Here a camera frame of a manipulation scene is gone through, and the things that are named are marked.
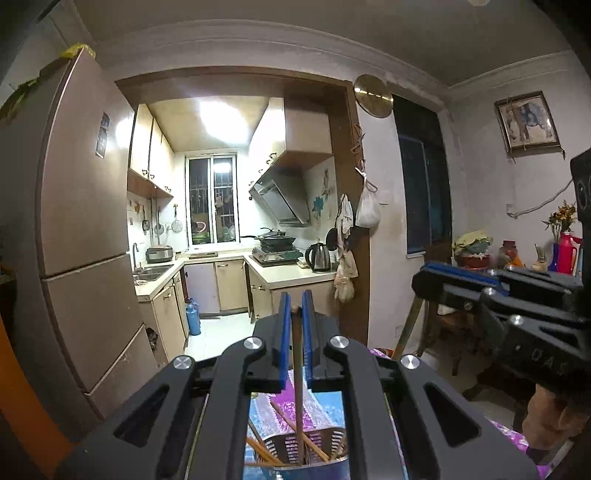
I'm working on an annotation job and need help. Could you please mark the dark wooden chair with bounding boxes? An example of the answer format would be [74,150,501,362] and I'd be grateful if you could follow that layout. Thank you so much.
[392,241,482,377]

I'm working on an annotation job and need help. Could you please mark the framed elephant picture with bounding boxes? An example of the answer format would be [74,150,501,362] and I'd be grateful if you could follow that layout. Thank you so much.
[495,91,562,157]

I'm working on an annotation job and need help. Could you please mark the red thermos flask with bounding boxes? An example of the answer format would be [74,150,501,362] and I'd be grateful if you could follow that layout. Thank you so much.
[557,232,582,275]

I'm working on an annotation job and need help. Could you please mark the steel electric kettle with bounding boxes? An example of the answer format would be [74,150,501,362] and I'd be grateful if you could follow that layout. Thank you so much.
[304,242,331,272]

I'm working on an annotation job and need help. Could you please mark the grey range hood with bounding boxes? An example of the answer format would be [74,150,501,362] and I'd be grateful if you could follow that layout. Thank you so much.
[249,169,311,227]

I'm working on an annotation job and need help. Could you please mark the beige hanging bags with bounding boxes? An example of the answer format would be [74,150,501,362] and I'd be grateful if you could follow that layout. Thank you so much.
[332,193,361,304]

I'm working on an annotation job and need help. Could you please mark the kitchen window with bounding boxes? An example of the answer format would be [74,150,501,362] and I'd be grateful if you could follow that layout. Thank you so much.
[185,153,239,247]

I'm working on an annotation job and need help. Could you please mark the orange wooden cabinet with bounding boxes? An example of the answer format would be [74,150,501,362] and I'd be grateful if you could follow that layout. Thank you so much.
[1,324,72,479]

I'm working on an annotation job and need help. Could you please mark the potted plant in red pot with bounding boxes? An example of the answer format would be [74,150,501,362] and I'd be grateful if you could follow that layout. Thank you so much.
[452,230,493,270]

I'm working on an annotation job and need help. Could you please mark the blue water bottle on floor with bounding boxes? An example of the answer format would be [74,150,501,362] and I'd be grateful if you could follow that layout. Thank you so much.
[185,298,201,336]

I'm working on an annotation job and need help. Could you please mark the dark curtained window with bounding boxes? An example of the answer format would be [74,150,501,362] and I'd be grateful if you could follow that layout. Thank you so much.
[393,96,452,255]

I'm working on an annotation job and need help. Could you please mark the grey three-door refrigerator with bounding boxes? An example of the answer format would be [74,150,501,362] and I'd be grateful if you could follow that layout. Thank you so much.
[1,51,157,441]

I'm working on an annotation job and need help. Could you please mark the floral striped tablecloth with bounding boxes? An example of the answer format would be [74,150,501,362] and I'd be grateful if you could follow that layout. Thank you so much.
[242,340,539,479]

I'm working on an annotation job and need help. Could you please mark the right hand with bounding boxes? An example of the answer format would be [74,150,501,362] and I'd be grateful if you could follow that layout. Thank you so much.
[522,384,590,451]

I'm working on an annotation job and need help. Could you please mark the white hanging plastic bag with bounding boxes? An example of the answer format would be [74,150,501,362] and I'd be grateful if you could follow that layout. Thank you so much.
[355,181,382,229]

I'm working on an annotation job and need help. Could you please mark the wooden chopstick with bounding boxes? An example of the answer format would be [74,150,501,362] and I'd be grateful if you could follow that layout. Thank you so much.
[290,307,304,466]
[245,419,283,467]
[270,400,329,463]

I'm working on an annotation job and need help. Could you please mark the black wok on stove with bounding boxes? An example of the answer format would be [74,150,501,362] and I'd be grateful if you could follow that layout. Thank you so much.
[240,228,296,253]

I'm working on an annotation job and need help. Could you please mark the blue slotted utensil holder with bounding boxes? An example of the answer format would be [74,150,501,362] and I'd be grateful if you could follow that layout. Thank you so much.
[242,426,352,480]

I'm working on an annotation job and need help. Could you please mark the round brass wall clock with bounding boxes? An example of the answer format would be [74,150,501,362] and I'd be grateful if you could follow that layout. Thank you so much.
[353,74,394,118]

